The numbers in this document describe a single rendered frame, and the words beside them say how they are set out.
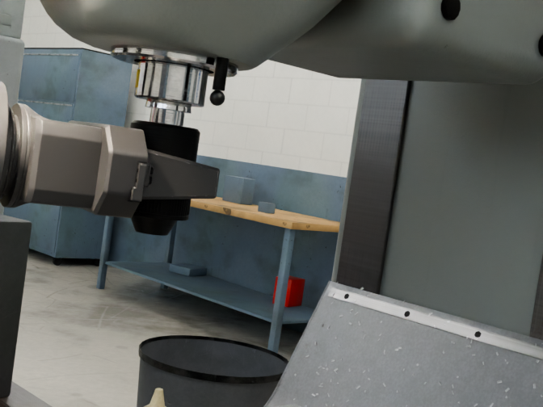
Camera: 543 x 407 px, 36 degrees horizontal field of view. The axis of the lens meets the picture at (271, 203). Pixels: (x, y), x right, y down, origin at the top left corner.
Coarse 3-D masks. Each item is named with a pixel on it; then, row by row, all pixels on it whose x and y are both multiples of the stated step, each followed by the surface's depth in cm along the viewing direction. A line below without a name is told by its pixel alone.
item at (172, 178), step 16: (160, 160) 53; (176, 160) 53; (160, 176) 53; (176, 176) 54; (192, 176) 54; (208, 176) 55; (144, 192) 53; (160, 192) 53; (176, 192) 54; (192, 192) 54; (208, 192) 55
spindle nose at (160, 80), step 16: (144, 64) 54; (160, 64) 54; (176, 64) 54; (144, 80) 54; (160, 80) 54; (176, 80) 54; (192, 80) 54; (144, 96) 54; (160, 96) 54; (176, 96) 54; (192, 96) 54
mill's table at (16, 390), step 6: (12, 384) 92; (12, 390) 90; (18, 390) 90; (24, 390) 90; (12, 396) 88; (18, 396) 88; (24, 396) 88; (30, 396) 89; (0, 402) 86; (6, 402) 86; (12, 402) 86; (18, 402) 86; (24, 402) 86; (30, 402) 87; (36, 402) 87; (42, 402) 87
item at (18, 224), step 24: (0, 216) 86; (0, 240) 83; (24, 240) 86; (0, 264) 84; (24, 264) 86; (0, 288) 84; (0, 312) 85; (0, 336) 85; (0, 360) 85; (0, 384) 86
